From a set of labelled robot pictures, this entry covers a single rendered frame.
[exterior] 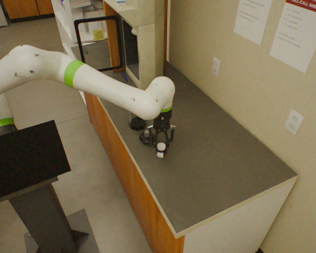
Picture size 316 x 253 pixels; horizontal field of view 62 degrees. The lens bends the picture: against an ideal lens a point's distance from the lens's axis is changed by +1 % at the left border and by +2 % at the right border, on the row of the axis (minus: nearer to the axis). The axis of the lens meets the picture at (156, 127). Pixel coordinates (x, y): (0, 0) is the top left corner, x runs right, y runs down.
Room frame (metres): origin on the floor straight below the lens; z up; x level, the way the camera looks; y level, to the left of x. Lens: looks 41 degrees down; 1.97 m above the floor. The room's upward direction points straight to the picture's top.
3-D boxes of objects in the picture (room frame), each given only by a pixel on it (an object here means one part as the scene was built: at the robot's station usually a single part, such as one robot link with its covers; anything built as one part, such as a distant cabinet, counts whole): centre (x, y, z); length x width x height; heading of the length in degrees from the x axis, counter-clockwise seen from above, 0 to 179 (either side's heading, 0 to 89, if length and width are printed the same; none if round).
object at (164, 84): (0.92, -0.02, 1.36); 0.13 x 0.11 x 0.14; 154
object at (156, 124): (0.93, -0.02, 1.19); 0.08 x 0.07 x 0.09; 92
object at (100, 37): (1.81, 0.40, 1.19); 0.30 x 0.01 x 0.40; 109
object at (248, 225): (1.60, 0.04, 0.45); 2.05 x 0.67 x 0.90; 26
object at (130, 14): (1.70, 0.23, 1.46); 0.32 x 0.11 x 0.10; 26
